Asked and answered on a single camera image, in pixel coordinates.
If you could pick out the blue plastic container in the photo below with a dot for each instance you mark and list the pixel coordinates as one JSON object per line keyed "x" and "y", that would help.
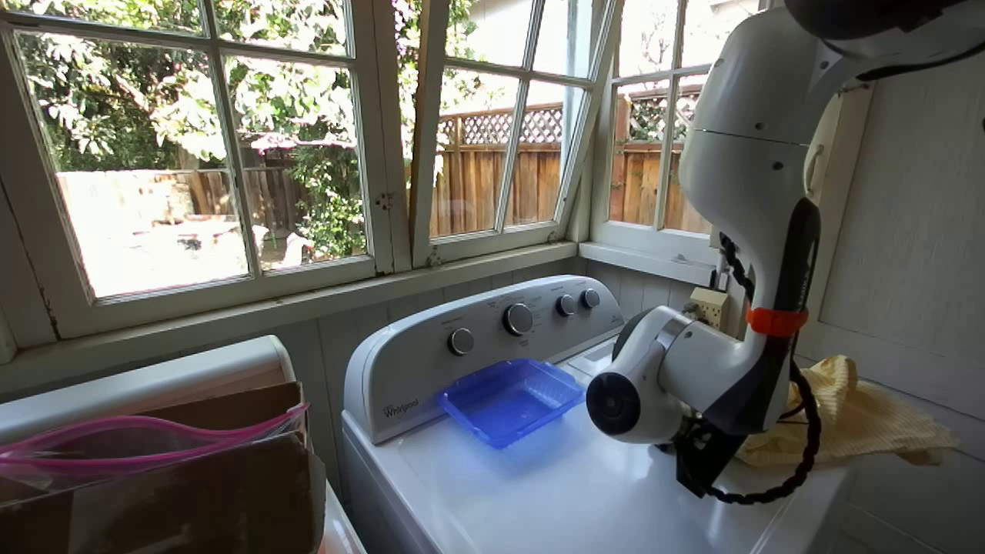
{"x": 508, "y": 402}

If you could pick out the white dryer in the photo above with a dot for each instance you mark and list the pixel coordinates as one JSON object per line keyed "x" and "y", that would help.
{"x": 156, "y": 387}

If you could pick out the white washing machine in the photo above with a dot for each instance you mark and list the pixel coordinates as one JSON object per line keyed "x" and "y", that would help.
{"x": 421, "y": 484}

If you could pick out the yellow striped towel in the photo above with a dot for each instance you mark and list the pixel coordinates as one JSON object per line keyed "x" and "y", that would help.
{"x": 856, "y": 418}

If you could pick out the cardboard box with pink bag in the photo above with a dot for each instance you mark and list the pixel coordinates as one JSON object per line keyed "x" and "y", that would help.
{"x": 223, "y": 476}

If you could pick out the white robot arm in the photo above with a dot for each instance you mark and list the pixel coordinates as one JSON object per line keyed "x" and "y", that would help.
{"x": 694, "y": 388}

